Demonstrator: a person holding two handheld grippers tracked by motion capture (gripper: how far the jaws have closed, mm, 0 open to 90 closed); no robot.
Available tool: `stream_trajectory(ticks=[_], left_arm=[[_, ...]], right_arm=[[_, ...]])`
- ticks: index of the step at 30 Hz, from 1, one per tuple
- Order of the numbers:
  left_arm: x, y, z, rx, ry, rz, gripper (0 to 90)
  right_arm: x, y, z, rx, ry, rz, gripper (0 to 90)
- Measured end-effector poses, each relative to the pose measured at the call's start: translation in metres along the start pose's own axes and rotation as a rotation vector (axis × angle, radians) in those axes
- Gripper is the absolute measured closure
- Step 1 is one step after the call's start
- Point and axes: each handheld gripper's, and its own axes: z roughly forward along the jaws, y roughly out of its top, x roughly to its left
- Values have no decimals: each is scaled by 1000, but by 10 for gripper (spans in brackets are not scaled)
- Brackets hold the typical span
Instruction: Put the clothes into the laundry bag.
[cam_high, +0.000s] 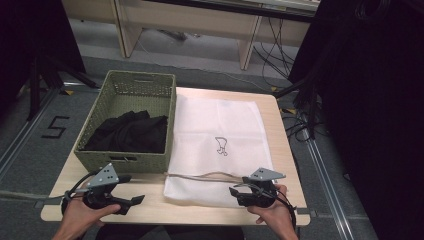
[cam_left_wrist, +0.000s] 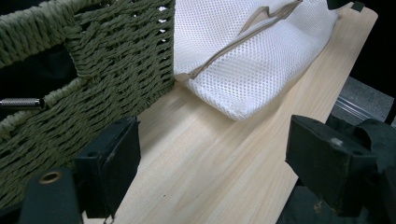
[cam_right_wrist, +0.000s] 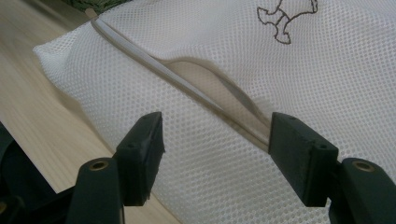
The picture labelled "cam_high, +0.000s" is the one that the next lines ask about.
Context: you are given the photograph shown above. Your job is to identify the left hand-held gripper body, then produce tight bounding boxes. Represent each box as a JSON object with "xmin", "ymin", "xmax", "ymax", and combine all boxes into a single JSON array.
[{"xmin": 82, "ymin": 163, "xmax": 121, "ymax": 211}]

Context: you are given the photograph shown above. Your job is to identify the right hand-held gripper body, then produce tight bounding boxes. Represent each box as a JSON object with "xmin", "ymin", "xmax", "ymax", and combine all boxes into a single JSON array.
[{"xmin": 237, "ymin": 167, "xmax": 287, "ymax": 209}]

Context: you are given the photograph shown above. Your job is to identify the green woven basket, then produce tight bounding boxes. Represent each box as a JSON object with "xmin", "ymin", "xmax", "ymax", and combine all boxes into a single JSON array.
[{"xmin": 73, "ymin": 69, "xmax": 177, "ymax": 174}]

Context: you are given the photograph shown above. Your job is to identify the black cloth garment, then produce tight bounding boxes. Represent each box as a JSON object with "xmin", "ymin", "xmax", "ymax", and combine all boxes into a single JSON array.
[{"xmin": 81, "ymin": 110, "xmax": 169, "ymax": 154}]

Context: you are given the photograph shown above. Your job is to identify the white drawstring bag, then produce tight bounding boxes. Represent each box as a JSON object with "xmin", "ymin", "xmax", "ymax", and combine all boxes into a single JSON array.
[{"xmin": 163, "ymin": 94, "xmax": 275, "ymax": 208}]

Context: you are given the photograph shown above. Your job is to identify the person's right hand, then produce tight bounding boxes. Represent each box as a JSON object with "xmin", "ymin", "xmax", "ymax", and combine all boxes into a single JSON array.
[{"xmin": 246, "ymin": 184, "xmax": 297, "ymax": 232}]

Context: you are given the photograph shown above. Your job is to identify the person's left hand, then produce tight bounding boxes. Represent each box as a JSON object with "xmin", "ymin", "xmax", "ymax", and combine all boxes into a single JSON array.
[{"xmin": 61, "ymin": 194, "xmax": 122, "ymax": 234}]

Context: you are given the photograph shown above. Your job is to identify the black metal stand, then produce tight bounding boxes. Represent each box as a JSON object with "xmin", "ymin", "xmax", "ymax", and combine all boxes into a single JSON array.
[
  {"xmin": 25, "ymin": 54, "xmax": 100, "ymax": 122},
  {"xmin": 273, "ymin": 74, "xmax": 323, "ymax": 141}
]

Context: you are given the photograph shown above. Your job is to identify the black curtain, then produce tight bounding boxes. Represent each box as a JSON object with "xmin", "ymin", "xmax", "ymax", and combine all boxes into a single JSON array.
[
  {"xmin": 288, "ymin": 0, "xmax": 424, "ymax": 240},
  {"xmin": 0, "ymin": 0, "xmax": 87, "ymax": 113}
]

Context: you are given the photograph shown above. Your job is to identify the grey power strip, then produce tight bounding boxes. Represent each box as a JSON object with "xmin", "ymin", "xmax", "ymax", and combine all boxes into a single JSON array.
[{"xmin": 157, "ymin": 29, "xmax": 189, "ymax": 42}]

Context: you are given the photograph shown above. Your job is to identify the light wooden desk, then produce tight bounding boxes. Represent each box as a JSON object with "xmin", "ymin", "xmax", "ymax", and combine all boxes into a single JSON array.
[{"xmin": 61, "ymin": 0, "xmax": 321, "ymax": 71}]

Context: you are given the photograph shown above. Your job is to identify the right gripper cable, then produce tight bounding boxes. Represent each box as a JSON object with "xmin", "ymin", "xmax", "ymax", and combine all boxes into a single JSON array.
[{"xmin": 274, "ymin": 191, "xmax": 298, "ymax": 231}]

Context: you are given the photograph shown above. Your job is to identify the metal floor rail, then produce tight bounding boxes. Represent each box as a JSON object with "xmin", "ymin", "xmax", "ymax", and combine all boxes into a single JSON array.
[
  {"xmin": 0, "ymin": 87, "xmax": 63, "ymax": 181},
  {"xmin": 301, "ymin": 128, "xmax": 357, "ymax": 240}
]

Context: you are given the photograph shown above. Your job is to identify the black floor cables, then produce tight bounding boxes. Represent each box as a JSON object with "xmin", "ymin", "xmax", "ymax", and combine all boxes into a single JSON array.
[{"xmin": 280, "ymin": 106, "xmax": 318, "ymax": 144}]

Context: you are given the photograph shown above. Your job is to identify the black hanging cables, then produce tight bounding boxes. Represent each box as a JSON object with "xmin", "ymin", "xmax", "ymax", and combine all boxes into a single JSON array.
[{"xmin": 252, "ymin": 16, "xmax": 298, "ymax": 81}]

